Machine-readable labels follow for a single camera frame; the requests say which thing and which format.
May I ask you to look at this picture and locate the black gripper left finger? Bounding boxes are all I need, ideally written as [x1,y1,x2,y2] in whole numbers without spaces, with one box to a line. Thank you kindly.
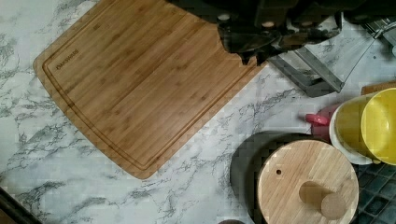
[217,12,282,65]

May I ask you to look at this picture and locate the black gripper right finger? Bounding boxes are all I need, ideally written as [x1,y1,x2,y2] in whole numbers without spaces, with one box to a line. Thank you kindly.
[274,12,342,55]

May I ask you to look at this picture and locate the white bowl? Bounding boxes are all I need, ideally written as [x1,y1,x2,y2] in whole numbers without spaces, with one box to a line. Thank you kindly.
[329,108,380,165]

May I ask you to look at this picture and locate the bamboo cutting board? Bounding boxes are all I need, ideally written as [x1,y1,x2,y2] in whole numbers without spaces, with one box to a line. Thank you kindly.
[34,0,261,179]

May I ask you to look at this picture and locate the yellow cup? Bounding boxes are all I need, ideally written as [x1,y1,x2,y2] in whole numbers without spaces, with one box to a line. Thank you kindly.
[335,88,396,165]

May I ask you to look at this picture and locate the dark round container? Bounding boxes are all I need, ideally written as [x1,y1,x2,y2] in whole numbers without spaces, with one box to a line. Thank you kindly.
[230,131,321,224]

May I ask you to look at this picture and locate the round wooden lid with knob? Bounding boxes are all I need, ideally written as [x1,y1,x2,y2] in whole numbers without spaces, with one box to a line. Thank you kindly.
[257,140,359,224]

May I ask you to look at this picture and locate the dark tiled mat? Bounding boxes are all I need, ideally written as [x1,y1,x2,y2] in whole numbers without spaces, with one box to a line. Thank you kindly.
[350,163,396,224]

